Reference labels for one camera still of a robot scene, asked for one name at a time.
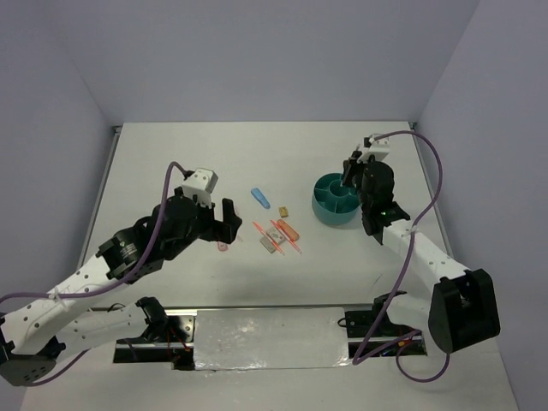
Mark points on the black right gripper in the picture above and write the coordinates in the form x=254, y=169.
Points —
x=351, y=166

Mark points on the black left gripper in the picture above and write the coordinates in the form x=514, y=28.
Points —
x=223, y=230

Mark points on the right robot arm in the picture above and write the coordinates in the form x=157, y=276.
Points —
x=461, y=308

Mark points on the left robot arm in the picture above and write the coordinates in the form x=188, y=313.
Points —
x=59, y=325

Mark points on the pink translucent case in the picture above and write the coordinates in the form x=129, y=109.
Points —
x=222, y=247

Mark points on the teal round desk organizer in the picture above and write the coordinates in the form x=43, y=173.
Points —
x=334, y=204

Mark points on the grey white eraser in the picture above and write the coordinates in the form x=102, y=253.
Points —
x=266, y=243

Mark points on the blue translucent case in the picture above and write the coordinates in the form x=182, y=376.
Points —
x=260, y=197

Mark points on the orange translucent case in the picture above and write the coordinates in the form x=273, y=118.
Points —
x=288, y=230

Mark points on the pink highlighter pen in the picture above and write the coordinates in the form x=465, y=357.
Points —
x=286, y=236

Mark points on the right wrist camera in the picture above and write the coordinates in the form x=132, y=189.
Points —
x=374, y=148

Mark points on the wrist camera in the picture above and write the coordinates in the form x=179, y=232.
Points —
x=199, y=186
x=374, y=148

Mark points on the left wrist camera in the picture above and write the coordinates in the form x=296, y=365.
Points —
x=199, y=186

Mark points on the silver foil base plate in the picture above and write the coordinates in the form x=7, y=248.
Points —
x=274, y=338

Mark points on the black mounting rail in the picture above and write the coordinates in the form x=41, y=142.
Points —
x=177, y=348

